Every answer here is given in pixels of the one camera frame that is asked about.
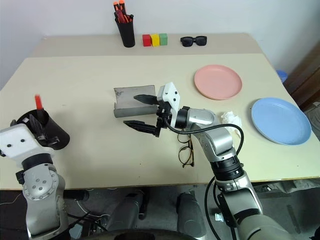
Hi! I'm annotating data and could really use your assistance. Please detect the tall black cup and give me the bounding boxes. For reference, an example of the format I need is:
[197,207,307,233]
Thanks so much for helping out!
[114,14,136,48]

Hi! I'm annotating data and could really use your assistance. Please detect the grey metal dustpan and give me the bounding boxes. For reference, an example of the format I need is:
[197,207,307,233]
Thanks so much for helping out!
[113,84,161,119]

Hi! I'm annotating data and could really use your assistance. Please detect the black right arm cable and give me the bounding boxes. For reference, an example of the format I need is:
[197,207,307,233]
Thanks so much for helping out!
[163,119,245,240]

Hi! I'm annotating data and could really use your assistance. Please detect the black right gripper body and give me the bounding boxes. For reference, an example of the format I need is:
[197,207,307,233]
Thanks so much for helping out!
[155,100,174,131]

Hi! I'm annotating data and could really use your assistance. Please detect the black floor cables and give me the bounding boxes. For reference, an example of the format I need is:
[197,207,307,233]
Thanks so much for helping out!
[66,208,110,235]

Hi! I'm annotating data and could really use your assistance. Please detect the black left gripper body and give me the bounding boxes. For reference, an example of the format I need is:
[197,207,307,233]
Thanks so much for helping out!
[34,132,61,149]

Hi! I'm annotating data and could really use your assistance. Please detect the grey fabric bundle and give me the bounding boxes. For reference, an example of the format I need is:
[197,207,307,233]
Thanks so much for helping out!
[304,102,320,141]

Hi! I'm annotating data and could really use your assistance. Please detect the black sunglasses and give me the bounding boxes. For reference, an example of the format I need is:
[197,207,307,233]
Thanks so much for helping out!
[180,35,208,48]

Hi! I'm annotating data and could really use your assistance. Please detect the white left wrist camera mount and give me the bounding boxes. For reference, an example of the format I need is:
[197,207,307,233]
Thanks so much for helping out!
[0,124,55,161]

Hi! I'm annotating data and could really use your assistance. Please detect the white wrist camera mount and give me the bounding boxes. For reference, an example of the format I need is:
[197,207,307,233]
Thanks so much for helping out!
[0,124,55,161]
[156,81,182,126]

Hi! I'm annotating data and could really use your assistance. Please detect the blue round container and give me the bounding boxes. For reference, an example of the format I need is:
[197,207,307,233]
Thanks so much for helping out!
[275,69,289,84]

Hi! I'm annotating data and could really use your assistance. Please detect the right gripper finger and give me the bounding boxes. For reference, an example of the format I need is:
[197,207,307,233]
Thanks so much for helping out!
[132,94,159,106]
[123,117,161,138]

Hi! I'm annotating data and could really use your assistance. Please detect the crumpled white tissue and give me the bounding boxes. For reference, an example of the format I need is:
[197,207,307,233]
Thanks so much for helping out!
[220,110,244,137]

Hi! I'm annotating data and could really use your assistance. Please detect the brown wooden furniture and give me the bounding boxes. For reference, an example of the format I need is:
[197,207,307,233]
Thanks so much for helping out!
[284,41,320,112]

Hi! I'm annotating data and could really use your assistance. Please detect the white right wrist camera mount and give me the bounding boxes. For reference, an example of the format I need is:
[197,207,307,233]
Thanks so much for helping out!
[156,81,182,126]

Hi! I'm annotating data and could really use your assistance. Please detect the red block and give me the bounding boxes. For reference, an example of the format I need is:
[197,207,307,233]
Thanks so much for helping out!
[142,34,153,48]

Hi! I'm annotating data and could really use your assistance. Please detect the tortoiseshell eyeglasses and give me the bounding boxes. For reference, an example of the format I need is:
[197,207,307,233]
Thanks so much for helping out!
[177,133,196,169]

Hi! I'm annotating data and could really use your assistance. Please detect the blue plate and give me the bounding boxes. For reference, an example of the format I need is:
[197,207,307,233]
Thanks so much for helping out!
[250,97,313,146]

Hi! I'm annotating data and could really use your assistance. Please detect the pink plate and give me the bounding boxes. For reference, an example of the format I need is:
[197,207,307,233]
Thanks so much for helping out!
[193,64,243,101]

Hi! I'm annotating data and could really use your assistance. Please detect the wide black cup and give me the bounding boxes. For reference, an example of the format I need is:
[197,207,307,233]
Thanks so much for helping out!
[15,108,71,151]

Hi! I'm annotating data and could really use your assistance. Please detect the yellow block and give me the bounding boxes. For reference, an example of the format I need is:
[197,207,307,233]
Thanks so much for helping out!
[150,33,161,47]

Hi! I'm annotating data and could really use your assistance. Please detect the red marker with black barrel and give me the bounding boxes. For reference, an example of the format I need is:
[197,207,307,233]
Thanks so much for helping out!
[34,93,45,118]

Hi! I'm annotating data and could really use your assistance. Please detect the dark grey rounded leg shape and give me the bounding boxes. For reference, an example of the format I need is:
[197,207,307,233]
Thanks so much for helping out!
[176,191,209,240]
[106,191,150,233]

